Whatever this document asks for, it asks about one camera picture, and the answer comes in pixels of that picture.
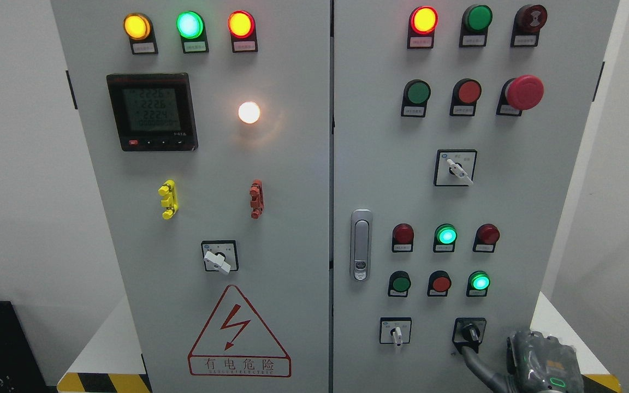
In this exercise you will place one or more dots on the black knob switch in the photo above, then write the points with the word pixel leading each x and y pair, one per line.
pixel 468 332

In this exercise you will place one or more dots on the red terminal connector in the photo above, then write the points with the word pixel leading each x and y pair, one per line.
pixel 256 193

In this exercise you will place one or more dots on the dark red light left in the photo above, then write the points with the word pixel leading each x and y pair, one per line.
pixel 402 238

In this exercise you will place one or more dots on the dark red light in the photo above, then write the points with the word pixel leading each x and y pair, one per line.
pixel 486 238
pixel 402 238

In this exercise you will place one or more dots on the white glowing indicator lamp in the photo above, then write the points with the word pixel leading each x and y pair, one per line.
pixel 249 112

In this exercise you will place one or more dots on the green push button lower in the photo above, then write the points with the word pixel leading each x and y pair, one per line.
pixel 399 284

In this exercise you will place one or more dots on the green push button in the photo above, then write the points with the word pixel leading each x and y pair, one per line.
pixel 399 284
pixel 415 96

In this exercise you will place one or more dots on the grey cabinet left door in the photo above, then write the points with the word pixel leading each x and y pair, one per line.
pixel 283 255

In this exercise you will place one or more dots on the grey cabinet door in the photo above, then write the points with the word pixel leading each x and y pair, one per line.
pixel 283 255
pixel 385 163

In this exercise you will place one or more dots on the green lit light middle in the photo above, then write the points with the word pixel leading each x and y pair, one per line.
pixel 445 238

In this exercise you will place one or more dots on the green push button upper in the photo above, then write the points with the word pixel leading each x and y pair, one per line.
pixel 415 96

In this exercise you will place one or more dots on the yellow terminal connector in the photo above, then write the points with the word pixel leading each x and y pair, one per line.
pixel 169 201

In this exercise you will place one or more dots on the red push button lower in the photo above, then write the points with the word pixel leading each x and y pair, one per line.
pixel 439 284

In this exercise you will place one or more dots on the red push button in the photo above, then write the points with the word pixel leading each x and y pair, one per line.
pixel 439 284
pixel 465 96

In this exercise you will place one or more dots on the grey cabinet right door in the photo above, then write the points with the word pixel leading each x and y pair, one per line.
pixel 385 163

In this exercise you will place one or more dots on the red electric warning sticker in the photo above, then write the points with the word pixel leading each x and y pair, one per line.
pixel 236 342

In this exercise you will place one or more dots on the dark red light right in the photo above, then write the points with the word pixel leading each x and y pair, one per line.
pixel 486 238

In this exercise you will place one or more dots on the black digital power meter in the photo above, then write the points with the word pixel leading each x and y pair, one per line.
pixel 153 112

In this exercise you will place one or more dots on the red push button upper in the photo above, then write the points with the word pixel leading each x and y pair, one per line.
pixel 465 96

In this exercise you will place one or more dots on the green lit button lower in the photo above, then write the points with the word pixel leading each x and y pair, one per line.
pixel 478 283

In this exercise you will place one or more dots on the red lit indicator light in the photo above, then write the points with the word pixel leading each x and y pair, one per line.
pixel 243 34

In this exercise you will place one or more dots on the red lit light right door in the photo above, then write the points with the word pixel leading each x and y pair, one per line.
pixel 421 28

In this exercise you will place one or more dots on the green lit indicator light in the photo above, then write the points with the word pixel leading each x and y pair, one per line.
pixel 192 31

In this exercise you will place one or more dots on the red emergency stop button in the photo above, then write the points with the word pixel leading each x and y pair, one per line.
pixel 519 94

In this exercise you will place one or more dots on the green unlit top light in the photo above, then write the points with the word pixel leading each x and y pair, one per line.
pixel 475 23

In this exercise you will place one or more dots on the yellow indicator light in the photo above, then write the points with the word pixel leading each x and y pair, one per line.
pixel 138 27

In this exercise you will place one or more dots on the dark red buzzer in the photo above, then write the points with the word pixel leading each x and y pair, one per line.
pixel 528 22

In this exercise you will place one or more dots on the silver door latch handle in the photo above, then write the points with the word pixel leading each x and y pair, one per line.
pixel 361 221

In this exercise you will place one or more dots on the white selector switch left door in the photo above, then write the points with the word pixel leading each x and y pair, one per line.
pixel 220 256

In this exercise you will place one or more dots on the white selector switch upper right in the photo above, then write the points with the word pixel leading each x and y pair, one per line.
pixel 455 168

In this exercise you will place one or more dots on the white selector switch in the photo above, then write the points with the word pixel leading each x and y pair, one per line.
pixel 395 331
pixel 455 168

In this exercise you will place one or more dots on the white selector switch lower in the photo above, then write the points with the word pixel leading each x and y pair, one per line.
pixel 395 331

